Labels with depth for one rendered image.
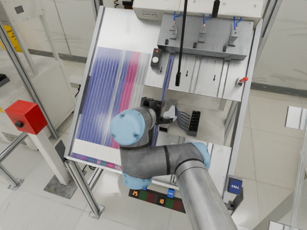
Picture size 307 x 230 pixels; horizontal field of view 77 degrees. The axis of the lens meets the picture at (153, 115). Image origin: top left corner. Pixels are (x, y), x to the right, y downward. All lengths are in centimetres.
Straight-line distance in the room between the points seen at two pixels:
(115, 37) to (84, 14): 200
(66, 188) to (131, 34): 126
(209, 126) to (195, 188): 80
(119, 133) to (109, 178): 126
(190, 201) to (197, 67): 57
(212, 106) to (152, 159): 91
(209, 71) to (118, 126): 50
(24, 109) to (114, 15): 66
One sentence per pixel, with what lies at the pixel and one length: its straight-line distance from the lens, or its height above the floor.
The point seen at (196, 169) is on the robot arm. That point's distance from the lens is 43.
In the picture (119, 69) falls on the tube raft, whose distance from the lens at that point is 88.
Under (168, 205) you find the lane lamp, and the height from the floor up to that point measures 65.
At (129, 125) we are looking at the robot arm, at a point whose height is 114.
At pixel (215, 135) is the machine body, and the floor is 62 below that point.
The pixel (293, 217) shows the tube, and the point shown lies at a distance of 78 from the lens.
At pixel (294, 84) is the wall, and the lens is 286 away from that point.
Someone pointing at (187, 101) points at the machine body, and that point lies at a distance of 132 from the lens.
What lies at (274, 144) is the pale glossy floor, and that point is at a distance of 216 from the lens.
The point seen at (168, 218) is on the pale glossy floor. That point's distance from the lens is 152.
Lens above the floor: 143
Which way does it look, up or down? 43 degrees down
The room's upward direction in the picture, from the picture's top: straight up
